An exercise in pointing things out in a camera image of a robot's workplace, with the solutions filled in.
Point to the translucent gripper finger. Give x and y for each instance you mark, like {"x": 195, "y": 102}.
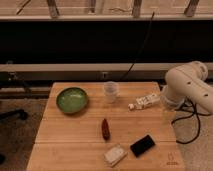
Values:
{"x": 166, "y": 117}

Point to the translucent white cup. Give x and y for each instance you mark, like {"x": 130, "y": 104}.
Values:
{"x": 111, "y": 90}

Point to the black smartphone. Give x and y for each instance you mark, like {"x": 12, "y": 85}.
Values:
{"x": 141, "y": 146}

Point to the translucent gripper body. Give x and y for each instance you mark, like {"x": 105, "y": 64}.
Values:
{"x": 171, "y": 99}

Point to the green ceramic bowl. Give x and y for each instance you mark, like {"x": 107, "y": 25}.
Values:
{"x": 72, "y": 100}

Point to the white rectangular sponge block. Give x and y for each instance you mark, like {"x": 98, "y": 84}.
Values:
{"x": 114, "y": 155}

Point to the white crumpled packet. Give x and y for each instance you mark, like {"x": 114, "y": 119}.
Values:
{"x": 144, "y": 102}

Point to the black office chair base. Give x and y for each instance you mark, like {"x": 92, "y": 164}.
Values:
{"x": 20, "y": 113}

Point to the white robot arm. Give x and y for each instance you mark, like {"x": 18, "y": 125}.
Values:
{"x": 186, "y": 81}

